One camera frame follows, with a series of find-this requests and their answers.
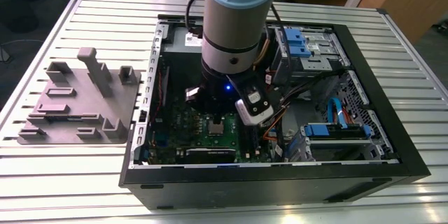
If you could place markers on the RAM stick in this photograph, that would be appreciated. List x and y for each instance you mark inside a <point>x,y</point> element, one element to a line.
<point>62,119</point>

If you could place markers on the black PC case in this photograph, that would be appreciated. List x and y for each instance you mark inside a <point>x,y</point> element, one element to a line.
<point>244,190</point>

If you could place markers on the wooden cabinet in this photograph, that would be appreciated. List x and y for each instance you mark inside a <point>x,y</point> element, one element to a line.
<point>412,3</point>

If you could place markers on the black chair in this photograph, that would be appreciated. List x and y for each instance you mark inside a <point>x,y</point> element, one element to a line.
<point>20,14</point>

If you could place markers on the CPU socket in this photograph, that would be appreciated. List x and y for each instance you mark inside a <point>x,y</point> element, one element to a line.
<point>216,135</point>

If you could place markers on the blue plastic drive bracket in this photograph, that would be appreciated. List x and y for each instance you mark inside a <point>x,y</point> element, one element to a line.
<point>298,41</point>

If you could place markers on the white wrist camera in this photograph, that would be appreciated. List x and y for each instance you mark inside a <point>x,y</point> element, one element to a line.
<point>254,113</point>

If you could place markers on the black case fan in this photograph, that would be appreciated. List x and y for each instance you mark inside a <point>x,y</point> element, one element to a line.
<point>166,87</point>

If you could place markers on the black graphics card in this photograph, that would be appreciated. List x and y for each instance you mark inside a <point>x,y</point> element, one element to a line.
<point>210,155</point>

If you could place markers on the tall grey disk bay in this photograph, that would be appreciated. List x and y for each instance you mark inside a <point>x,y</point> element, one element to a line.
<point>315,64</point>

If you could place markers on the grey power supply unit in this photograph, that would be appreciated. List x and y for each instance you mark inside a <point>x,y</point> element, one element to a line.
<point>175,40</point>

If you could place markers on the low grey disk bay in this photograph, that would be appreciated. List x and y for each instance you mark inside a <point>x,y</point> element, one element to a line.
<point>378,145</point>

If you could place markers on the green motherboard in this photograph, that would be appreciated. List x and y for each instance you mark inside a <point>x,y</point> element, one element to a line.
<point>232,134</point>

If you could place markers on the CPU with silver top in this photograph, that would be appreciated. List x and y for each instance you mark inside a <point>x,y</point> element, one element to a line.
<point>216,129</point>

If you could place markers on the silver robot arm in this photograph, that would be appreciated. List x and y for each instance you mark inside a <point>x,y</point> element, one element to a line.
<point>235,24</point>

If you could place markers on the hard disk in blue carrier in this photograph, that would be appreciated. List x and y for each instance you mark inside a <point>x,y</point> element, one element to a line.
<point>319,131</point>

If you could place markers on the black RAM slot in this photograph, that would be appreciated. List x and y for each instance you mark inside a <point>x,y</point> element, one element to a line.
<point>246,142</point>
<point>252,142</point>
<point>258,142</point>
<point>242,142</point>

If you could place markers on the grey parts rack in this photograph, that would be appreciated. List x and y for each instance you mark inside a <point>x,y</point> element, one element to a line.
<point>84,98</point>

